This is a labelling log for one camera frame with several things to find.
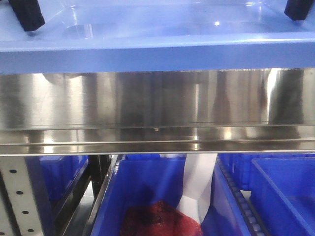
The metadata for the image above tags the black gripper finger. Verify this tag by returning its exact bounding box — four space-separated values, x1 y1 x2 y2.
284 0 310 21
8 0 45 32

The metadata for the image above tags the red mesh bag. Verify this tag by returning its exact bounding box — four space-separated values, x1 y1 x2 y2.
119 201 203 236

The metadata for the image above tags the blue bin left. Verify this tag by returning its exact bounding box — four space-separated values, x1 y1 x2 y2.
39 155 89 205

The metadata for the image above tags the white paper sheet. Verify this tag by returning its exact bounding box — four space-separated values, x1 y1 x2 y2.
177 153 217 224

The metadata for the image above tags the blue bin with red mesh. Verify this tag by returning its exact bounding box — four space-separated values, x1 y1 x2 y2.
91 158 248 236

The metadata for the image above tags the stainless steel shelf rail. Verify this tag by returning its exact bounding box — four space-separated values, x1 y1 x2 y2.
0 68 315 156

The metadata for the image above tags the white perforated shelf post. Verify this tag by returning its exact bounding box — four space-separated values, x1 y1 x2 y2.
0 156 44 236

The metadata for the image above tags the blue plastic tray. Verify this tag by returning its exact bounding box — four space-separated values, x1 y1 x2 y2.
0 0 315 74

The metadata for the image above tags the blue bin right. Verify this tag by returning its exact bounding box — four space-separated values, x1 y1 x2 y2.
218 152 315 236

